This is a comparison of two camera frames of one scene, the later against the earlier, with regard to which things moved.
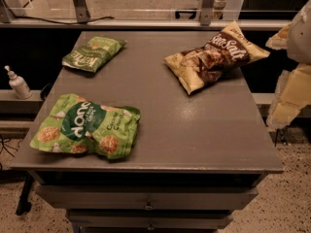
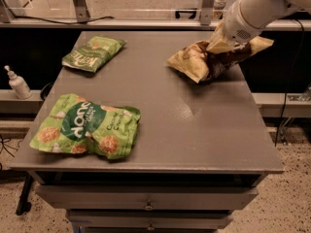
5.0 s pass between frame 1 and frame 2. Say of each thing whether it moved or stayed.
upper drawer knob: stayed
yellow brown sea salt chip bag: moved
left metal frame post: stayed
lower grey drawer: stayed
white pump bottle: stayed
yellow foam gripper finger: moved
